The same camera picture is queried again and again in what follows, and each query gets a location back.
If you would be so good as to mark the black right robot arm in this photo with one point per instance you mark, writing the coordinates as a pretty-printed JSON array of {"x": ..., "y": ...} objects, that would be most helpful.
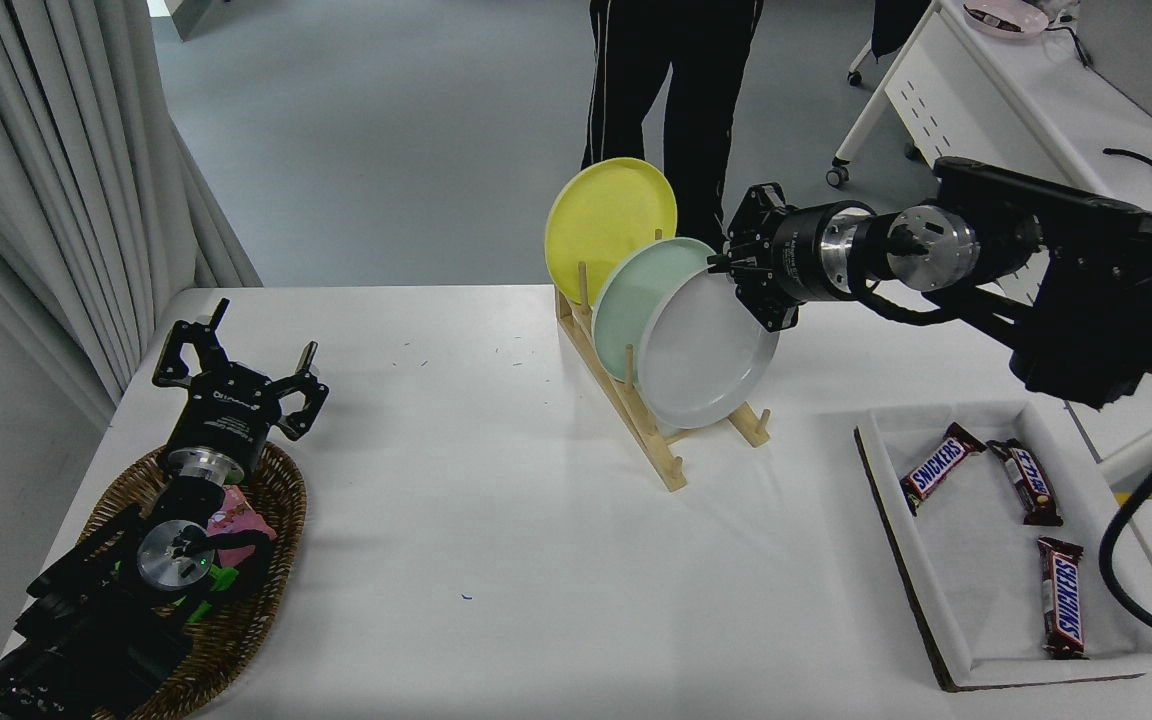
[{"x": 1106, "y": 270}]

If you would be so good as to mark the brown wicker basket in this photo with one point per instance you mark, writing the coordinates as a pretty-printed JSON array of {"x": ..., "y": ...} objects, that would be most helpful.
[{"x": 266, "y": 600}]

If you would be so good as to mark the white rectangular tray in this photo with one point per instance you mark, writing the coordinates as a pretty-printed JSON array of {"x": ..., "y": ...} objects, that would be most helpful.
[{"x": 976, "y": 580}]

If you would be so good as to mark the pink snack packet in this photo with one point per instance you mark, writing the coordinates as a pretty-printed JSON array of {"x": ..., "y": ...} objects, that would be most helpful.
[{"x": 241, "y": 520}]

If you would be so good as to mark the pale grey curtain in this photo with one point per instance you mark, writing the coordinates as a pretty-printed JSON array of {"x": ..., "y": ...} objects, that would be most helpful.
[{"x": 36, "y": 150}]

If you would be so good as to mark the wooden plate rack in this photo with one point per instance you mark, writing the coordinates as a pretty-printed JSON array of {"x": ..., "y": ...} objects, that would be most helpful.
[{"x": 651, "y": 440}]

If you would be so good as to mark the mint green plate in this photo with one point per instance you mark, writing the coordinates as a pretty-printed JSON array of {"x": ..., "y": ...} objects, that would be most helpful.
[{"x": 631, "y": 310}]

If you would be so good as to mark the yellow plate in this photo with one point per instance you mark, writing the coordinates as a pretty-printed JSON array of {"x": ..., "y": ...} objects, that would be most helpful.
[{"x": 601, "y": 220}]

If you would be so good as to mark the Snickers bar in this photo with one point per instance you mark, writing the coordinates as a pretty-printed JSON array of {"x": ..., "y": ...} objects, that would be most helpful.
[
  {"x": 1031, "y": 485},
  {"x": 939, "y": 467},
  {"x": 1063, "y": 600}
]

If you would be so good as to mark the pale grey plate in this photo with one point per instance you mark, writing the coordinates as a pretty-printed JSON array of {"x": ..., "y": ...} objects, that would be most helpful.
[{"x": 701, "y": 355}]

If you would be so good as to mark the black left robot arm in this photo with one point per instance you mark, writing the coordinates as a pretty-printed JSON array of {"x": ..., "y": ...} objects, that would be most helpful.
[{"x": 86, "y": 640}]

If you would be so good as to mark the person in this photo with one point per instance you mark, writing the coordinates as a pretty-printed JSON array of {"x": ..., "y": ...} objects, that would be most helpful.
[{"x": 626, "y": 80}]

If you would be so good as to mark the bright green packet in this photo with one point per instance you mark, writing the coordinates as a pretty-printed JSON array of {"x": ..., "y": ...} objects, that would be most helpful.
[{"x": 226, "y": 578}]

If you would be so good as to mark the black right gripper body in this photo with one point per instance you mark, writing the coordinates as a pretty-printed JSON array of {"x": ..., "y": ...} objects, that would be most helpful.
[{"x": 798, "y": 255}]

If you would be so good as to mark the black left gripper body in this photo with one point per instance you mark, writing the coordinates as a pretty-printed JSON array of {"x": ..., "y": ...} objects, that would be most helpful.
[{"x": 226, "y": 415}]

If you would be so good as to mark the pink bowl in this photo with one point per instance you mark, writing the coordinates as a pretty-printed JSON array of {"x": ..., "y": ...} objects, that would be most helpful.
[{"x": 1011, "y": 20}]

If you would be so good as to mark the white desk with perforated panel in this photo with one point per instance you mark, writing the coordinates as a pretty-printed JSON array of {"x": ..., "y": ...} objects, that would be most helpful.
[{"x": 966, "y": 110}]

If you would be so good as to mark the grey laptop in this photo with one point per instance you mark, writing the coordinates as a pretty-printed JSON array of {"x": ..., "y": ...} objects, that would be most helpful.
[{"x": 1136, "y": 50}]

